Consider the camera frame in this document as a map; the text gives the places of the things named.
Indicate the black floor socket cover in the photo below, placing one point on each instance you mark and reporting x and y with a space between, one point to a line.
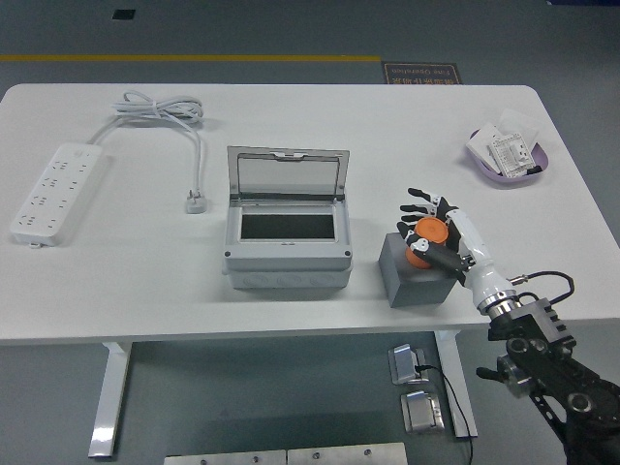
124 14

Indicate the clear plastic packet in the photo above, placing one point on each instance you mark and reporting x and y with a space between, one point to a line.
520 121

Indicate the small black part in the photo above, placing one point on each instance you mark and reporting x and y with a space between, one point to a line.
534 169

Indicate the grey plastic junction box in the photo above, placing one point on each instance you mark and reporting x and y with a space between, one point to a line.
286 271

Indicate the orange cylindrical battery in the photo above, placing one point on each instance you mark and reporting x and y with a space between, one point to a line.
431 231

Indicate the white table leg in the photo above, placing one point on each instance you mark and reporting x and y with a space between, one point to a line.
448 349
109 397

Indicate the plain white switch plate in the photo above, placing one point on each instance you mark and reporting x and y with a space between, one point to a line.
482 145

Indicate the white printed socket module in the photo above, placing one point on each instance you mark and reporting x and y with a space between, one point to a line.
508 155

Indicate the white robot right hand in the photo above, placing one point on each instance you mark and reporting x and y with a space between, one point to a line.
484 276

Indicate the grey block battery holder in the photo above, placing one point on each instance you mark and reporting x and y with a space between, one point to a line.
416 290

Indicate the silver foot pedal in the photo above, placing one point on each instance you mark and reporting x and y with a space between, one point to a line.
402 363
419 412

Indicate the grey metal plate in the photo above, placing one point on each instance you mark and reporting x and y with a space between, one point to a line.
349 455
223 457

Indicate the purple plastic tray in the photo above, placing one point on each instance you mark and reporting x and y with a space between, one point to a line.
504 181

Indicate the smoky transparent box lid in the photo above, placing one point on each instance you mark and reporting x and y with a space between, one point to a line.
286 174

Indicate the white power strip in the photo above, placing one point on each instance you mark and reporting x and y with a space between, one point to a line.
53 194

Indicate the dark floor sign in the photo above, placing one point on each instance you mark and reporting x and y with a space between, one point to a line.
421 72

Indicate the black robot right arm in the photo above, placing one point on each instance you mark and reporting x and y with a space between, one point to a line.
547 349

